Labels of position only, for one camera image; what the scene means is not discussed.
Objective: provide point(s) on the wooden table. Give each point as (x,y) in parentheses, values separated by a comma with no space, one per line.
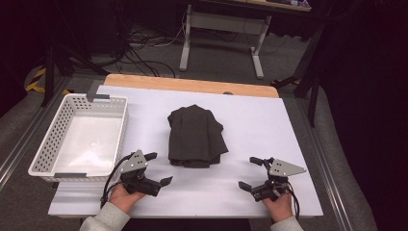
(179,84)

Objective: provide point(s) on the white table leg frame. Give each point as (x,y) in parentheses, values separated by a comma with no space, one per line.
(224,24)

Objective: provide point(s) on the black metal stand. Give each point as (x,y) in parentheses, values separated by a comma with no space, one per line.
(49,73)
(312,83)

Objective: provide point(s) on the dark table grommet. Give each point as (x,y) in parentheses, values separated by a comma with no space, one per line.
(228,93)

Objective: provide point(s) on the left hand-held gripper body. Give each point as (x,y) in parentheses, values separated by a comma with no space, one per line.
(134,166)

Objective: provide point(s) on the yellow black floor tape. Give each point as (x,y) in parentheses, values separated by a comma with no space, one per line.
(37,80)

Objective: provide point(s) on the person's right hand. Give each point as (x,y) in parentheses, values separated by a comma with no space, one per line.
(279,208)

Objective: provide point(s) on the person's left hand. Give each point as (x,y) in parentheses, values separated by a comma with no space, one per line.
(125,199)

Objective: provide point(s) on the white perforated plastic basket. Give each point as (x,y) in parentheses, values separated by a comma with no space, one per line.
(48,141)

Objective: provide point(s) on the dark cloth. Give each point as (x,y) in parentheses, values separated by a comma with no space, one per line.
(195,138)

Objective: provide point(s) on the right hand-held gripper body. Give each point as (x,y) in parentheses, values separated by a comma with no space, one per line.
(282,168)

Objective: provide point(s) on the aluminium floor rail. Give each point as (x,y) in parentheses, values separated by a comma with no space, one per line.
(324,166)
(25,141)

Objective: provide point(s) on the white table board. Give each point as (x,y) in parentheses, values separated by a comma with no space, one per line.
(256,128)

